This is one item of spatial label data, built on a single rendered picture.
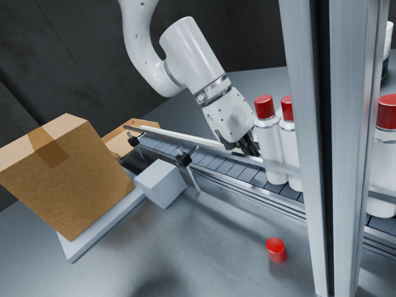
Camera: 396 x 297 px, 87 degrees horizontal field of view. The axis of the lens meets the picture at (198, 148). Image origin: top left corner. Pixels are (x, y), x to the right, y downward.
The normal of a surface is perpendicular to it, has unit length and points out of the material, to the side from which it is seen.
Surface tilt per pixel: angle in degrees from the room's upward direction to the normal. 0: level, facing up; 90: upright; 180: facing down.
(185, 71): 85
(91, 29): 90
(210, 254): 0
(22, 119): 90
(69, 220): 90
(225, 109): 68
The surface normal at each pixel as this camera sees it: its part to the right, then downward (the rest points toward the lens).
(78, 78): 0.58, 0.26
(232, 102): 0.51, -0.14
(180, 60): -0.44, 0.52
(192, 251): -0.34, -0.78
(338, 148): -0.66, 0.59
